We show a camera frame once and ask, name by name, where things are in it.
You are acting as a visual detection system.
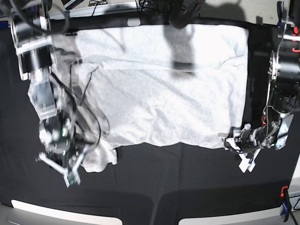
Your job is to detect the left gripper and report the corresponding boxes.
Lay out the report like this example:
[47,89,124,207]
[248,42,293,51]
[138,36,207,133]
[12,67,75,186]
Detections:
[221,123,262,164]

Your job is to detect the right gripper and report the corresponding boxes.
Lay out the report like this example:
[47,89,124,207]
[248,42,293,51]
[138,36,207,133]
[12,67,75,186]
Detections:
[36,140,94,178]

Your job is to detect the white Hugging Face t-shirt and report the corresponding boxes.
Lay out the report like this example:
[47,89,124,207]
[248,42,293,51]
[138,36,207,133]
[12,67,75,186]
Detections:
[52,24,249,173]

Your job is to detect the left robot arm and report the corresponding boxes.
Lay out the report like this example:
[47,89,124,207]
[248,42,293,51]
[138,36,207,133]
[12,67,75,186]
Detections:
[223,18,300,165]

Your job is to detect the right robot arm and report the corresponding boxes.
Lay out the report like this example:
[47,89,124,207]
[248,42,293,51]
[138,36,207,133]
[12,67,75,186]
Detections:
[7,0,92,185]

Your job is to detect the red blue clamp near-right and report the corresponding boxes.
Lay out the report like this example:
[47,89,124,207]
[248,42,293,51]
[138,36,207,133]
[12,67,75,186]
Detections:
[280,186,291,222]

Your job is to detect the black table cloth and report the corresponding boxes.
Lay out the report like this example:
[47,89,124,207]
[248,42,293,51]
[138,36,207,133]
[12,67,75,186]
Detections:
[0,16,300,225]

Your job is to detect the blue clamp far-right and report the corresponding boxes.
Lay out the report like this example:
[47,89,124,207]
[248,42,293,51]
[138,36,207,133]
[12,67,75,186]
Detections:
[277,0,294,28]

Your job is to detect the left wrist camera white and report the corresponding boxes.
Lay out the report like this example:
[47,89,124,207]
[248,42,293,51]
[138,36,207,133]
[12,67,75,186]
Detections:
[239,155,256,173]

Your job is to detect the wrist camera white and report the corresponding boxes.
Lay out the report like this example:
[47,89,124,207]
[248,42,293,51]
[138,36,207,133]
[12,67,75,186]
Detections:
[239,155,256,173]
[63,172,81,188]

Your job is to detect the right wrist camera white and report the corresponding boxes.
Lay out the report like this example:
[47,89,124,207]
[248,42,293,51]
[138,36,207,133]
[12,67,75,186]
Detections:
[63,172,81,188]

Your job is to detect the black red cable bundle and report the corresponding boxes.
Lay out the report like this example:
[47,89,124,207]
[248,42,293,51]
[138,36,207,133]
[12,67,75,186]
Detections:
[166,0,204,29]

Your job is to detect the aluminium frame rail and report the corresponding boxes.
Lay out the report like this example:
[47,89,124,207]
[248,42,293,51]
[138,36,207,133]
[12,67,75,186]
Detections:
[39,4,160,20]

